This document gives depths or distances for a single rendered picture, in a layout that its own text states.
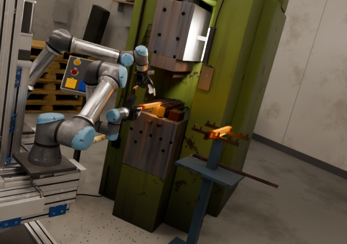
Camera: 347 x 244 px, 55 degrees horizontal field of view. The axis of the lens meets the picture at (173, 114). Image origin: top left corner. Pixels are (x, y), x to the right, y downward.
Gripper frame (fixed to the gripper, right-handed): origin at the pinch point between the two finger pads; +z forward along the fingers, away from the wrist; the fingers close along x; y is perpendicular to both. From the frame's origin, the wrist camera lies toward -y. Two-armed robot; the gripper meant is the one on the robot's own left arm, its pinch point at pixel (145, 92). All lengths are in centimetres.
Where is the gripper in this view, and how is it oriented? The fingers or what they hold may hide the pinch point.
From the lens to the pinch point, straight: 229.6
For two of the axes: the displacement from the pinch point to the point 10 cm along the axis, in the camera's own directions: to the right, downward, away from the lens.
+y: -4.4, 5.7, -6.9
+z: -0.1, 7.7, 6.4
